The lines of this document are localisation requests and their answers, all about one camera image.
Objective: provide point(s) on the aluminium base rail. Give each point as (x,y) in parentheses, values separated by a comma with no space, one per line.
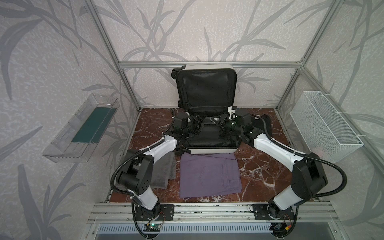
(210,212)

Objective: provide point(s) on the purple trousers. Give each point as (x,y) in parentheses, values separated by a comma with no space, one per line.
(209,175)

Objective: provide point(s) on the white hard-shell suitcase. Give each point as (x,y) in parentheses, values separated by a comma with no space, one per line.
(207,91)

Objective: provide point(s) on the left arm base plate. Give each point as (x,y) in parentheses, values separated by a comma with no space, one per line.
(161,212)

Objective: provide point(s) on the green circuit board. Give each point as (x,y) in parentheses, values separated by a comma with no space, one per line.
(152,227)

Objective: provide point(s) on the pink object in basket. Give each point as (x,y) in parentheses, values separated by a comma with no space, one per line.
(319,151)

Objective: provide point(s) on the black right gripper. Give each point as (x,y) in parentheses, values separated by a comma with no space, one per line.
(223,123)

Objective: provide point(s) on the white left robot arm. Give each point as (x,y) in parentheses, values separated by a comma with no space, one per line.
(134,175)

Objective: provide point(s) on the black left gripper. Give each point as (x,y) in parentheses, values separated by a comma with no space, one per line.
(193,124)

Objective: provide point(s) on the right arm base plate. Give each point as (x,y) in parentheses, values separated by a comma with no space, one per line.
(271,212)

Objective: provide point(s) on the right circuit board with wires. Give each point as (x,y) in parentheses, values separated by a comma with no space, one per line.
(280,228)

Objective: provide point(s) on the aluminium frame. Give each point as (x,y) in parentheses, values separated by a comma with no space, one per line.
(335,62)

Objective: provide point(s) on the white wire basket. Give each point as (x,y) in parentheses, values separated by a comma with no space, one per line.
(322,125)

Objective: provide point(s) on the black shirt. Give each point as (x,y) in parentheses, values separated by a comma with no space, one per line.
(263,123)

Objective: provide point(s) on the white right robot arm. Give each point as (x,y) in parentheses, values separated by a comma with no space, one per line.
(308,174)

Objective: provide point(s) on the grey folded towel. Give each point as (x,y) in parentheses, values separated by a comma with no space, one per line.
(163,171)

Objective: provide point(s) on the clear plastic wall shelf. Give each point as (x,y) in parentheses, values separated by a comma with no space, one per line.
(79,138)

